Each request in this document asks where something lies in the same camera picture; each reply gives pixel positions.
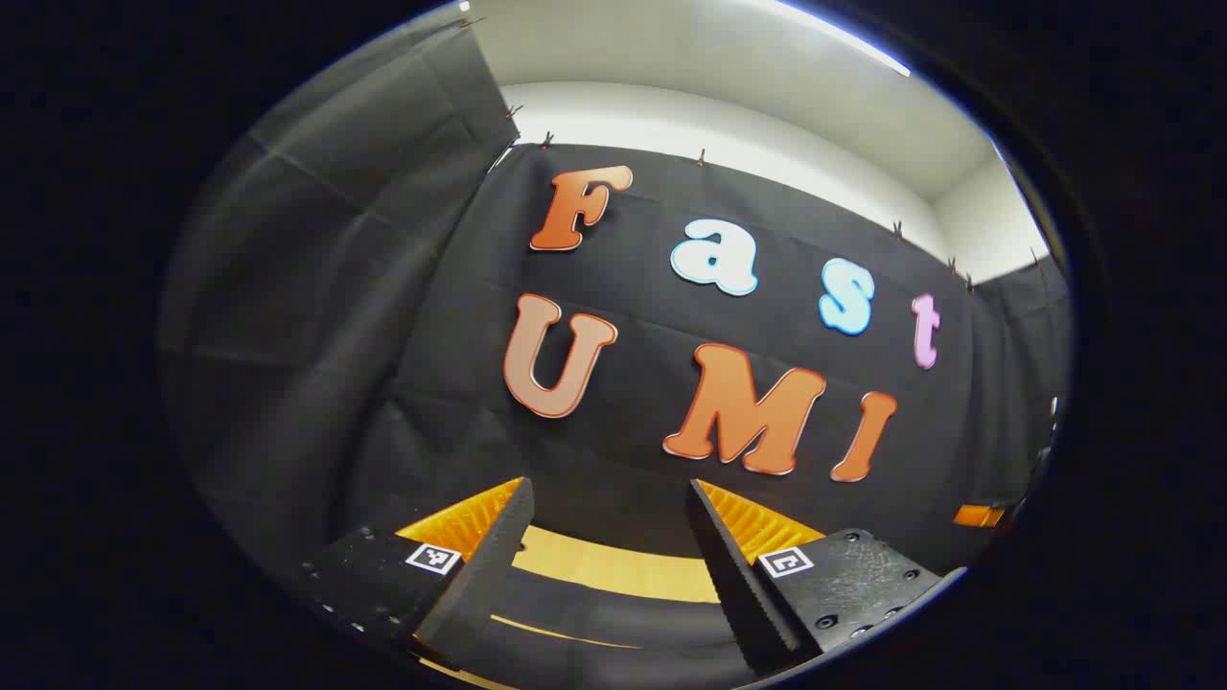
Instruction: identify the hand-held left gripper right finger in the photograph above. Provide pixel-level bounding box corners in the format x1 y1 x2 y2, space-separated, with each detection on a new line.
686 478 948 676

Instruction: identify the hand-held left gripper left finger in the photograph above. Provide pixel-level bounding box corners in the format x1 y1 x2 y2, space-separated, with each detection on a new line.
299 476 536 670

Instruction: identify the black backdrop cloth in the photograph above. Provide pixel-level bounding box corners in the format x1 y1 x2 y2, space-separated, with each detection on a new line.
158 19 1073 576

